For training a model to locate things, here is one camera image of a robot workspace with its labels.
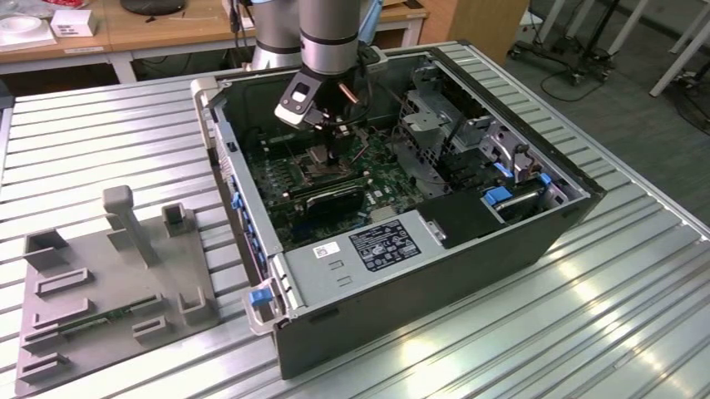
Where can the silver green CPU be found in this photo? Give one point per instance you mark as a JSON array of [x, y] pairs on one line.
[[317, 156]]

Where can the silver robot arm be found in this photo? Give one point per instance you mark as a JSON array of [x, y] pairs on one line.
[[327, 25]]

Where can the CPU socket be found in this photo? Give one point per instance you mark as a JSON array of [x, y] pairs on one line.
[[316, 178]]

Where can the black plastic drive cover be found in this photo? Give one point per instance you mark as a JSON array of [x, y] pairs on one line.
[[455, 220]]

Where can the silver metal drive cage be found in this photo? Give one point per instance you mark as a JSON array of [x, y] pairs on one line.
[[427, 120]]

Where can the green motherboard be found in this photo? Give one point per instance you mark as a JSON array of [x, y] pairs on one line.
[[383, 183]]

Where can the black graphics card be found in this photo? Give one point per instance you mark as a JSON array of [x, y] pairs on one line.
[[332, 203]]

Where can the small silver heatsink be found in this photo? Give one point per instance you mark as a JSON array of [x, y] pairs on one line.
[[386, 213]]

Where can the blue card retention latch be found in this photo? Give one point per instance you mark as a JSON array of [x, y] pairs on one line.
[[235, 200]]

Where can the wooden cabinet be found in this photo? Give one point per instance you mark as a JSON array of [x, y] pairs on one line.
[[487, 29]]

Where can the blue plastic clip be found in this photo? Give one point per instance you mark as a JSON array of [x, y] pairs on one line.
[[500, 169], [543, 179]]

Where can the wooden desk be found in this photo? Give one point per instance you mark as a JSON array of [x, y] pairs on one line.
[[165, 29]]

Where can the black power supply label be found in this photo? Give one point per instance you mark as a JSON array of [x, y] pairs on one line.
[[383, 245]]

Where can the white barcode sticker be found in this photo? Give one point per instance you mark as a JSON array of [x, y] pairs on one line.
[[325, 250]]

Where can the black monitor base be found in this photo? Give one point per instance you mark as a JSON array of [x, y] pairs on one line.
[[152, 6]]

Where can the grey power supply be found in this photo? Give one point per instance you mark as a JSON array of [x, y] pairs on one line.
[[324, 276]]

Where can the black wheeled stand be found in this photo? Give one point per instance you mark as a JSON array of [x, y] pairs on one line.
[[594, 41]]

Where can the blue case latch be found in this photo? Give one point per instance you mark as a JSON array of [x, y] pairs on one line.
[[260, 299]]

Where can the dark grey PC case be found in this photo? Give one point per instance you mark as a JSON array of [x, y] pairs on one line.
[[422, 299]]

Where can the white cardboard box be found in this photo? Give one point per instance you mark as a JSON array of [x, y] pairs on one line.
[[72, 21]]

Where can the red packet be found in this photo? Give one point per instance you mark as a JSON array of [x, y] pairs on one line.
[[63, 3]]

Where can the white round plastic dish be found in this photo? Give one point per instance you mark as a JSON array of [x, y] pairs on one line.
[[21, 29]]

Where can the grey parts rack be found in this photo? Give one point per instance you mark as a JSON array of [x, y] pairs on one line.
[[111, 282]]

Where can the green RAM stick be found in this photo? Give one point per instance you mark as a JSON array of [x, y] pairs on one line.
[[93, 321]]

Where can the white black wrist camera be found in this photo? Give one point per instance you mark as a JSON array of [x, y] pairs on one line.
[[296, 97]]

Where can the white table frame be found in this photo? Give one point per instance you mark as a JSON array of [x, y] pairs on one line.
[[624, 29], [676, 62]]

